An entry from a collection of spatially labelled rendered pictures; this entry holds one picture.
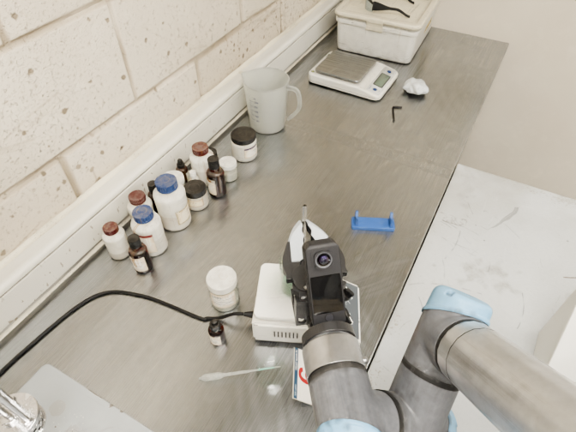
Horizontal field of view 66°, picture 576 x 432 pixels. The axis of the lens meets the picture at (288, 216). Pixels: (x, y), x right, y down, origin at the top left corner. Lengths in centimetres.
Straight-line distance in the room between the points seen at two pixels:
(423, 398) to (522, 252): 61
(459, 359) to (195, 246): 68
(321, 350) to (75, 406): 48
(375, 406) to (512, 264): 62
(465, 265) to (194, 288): 59
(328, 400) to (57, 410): 52
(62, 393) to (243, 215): 52
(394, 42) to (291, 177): 71
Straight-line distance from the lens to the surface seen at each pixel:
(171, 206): 101
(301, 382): 82
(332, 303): 59
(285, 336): 85
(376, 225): 106
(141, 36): 108
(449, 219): 113
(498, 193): 125
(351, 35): 172
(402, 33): 166
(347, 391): 55
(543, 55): 201
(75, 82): 97
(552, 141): 218
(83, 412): 89
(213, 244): 103
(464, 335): 53
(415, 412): 60
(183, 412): 85
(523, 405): 43
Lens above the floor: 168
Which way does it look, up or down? 47 degrees down
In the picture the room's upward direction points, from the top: straight up
